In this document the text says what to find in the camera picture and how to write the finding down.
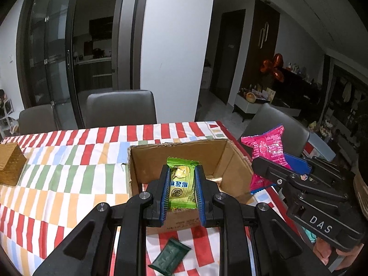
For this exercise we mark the white low table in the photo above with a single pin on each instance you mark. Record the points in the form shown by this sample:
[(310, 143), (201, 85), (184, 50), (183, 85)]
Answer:
[(250, 106)]

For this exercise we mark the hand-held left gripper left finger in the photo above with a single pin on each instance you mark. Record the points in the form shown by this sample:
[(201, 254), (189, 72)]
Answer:
[(165, 195)]

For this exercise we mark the dark wooden door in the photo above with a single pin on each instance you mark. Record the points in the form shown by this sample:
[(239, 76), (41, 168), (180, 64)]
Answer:
[(258, 49)]

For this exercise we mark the brown cardboard box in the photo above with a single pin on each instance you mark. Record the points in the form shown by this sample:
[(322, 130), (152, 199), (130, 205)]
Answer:
[(143, 166)]

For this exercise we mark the person's right hand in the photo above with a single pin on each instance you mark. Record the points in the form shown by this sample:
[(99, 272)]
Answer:
[(322, 253)]

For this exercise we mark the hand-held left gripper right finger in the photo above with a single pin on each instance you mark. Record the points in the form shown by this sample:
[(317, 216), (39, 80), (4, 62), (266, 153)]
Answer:
[(201, 195)]

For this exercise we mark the red white box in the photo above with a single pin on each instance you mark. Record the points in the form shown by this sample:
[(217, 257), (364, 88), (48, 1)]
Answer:
[(316, 151)]

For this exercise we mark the pink snack packet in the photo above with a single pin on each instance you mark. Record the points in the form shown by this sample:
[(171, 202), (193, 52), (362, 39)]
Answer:
[(267, 146)]

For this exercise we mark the black framed glass door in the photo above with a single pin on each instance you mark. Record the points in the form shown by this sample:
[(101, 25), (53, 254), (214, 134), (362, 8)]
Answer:
[(57, 49)]

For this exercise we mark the orange foil balloon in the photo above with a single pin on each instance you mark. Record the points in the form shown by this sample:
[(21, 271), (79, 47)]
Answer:
[(273, 67)]

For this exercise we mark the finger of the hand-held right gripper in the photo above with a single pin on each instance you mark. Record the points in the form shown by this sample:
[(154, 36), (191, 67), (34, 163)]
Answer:
[(299, 164), (270, 169)]

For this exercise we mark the green yellow snack packet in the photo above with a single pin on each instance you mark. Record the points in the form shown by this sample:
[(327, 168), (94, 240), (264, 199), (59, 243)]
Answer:
[(181, 184)]

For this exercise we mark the wooden tissue box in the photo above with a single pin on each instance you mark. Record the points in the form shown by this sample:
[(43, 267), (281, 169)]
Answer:
[(13, 164)]

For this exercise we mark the grey dining chair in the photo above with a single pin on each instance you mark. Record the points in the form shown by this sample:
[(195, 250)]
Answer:
[(273, 120), (120, 109), (37, 120)]

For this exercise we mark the striped colourful tablecloth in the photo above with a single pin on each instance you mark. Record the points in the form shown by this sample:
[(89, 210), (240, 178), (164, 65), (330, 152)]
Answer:
[(72, 178)]

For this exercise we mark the dark green snack packet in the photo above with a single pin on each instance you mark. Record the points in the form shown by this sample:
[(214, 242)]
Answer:
[(169, 257)]

